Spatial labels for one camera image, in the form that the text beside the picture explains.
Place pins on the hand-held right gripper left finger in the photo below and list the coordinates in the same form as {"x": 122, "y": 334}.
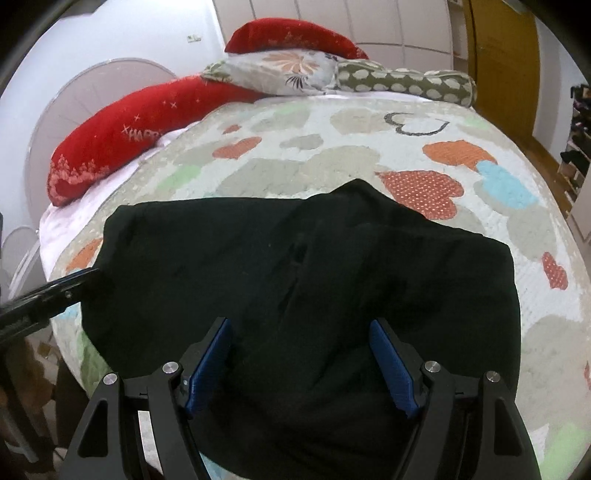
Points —
{"x": 210, "y": 364}

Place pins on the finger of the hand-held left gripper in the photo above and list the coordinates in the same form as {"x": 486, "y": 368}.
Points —
{"x": 60, "y": 285}
{"x": 41, "y": 309}

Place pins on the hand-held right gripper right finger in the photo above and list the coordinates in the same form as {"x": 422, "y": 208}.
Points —
{"x": 392, "y": 364}

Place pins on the black pants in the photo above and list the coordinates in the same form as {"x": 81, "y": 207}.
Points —
{"x": 300, "y": 277}

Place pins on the pale pink bedsheet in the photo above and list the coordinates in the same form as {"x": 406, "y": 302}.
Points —
{"x": 60, "y": 226}

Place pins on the long red pillow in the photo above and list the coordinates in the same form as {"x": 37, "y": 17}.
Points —
{"x": 129, "y": 120}

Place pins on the heart patterned quilt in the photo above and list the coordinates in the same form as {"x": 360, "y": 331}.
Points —
{"x": 351, "y": 157}

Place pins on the green patterned bolster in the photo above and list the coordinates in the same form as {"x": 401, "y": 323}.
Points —
{"x": 415, "y": 83}

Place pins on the shoe rack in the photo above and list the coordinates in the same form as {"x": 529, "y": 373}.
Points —
{"x": 577, "y": 138}

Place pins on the floral pillow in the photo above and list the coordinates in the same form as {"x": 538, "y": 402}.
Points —
{"x": 281, "y": 69}

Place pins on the wooden door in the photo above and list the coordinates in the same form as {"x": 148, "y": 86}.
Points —
{"x": 503, "y": 55}

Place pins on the red embroidered pillow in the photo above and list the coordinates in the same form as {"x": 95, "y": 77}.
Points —
{"x": 286, "y": 37}

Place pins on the white wardrobe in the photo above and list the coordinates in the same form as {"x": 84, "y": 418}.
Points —
{"x": 369, "y": 23}

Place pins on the white wall socket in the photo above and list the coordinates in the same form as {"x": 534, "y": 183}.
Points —
{"x": 194, "y": 38}

